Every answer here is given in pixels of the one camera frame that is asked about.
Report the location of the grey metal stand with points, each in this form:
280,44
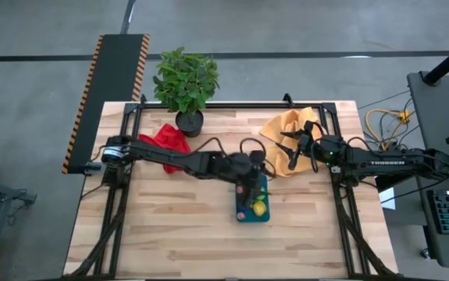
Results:
9,195

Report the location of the black hazard-striped floor ramp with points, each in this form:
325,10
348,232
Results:
111,78

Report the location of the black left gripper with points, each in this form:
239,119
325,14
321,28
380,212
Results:
243,166

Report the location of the teal plastic container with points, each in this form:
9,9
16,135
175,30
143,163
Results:
257,219

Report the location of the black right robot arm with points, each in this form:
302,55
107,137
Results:
384,162

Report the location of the orange cloth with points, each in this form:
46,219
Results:
282,125

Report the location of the grey side table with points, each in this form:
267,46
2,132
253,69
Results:
439,117

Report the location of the red cloth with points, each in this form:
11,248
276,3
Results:
169,136

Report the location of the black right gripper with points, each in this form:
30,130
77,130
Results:
316,148

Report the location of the green plant in black pot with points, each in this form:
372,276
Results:
187,82

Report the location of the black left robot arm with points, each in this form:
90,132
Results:
169,158

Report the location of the white paper sheet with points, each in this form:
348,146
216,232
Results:
388,200

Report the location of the black pole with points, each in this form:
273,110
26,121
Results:
448,62

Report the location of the yellow toy lemon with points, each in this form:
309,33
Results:
260,208

